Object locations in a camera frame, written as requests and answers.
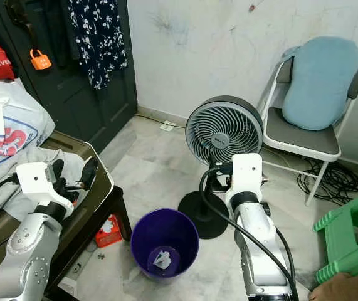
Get dark door handle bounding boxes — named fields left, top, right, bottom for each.
left=5, top=0, right=38, bottom=45

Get white-framed grey folding chair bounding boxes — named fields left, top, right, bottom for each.
left=260, top=47, right=358, bottom=206

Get light blue cushion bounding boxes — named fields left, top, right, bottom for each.
left=282, top=36, right=358, bottom=131

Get orange padlock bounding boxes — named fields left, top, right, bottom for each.
left=30, top=49, right=52, bottom=71

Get grey crumpled cloth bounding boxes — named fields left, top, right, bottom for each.
left=0, top=147, right=101, bottom=230

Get black floor cables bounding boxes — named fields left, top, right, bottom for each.
left=297, top=160, right=358, bottom=198

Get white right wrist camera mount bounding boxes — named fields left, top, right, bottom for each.
left=224, top=153, right=263, bottom=209

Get black pedestal fan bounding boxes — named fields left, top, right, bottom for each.
left=177, top=95, right=264, bottom=239

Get small red box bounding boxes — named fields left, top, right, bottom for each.
left=95, top=215, right=122, bottom=247

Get purple waste bin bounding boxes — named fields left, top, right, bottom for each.
left=130, top=208, right=200, bottom=281

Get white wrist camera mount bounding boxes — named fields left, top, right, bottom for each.
left=16, top=161, right=73, bottom=211
left=224, top=153, right=263, bottom=209

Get white paper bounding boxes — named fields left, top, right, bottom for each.
left=150, top=250, right=173, bottom=272

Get dark floral hanging garment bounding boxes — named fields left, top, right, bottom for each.
left=68, top=0, right=128, bottom=90

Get dark door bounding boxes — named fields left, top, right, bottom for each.
left=3, top=0, right=137, bottom=153

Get white printed plastic bag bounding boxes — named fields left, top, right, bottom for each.
left=0, top=80, right=57, bottom=171

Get green plastic stool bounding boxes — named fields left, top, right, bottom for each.
left=312, top=185, right=358, bottom=286

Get olive low table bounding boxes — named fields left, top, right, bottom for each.
left=0, top=141, right=132, bottom=301

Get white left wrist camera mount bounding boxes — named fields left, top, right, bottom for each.
left=16, top=161, right=73, bottom=211

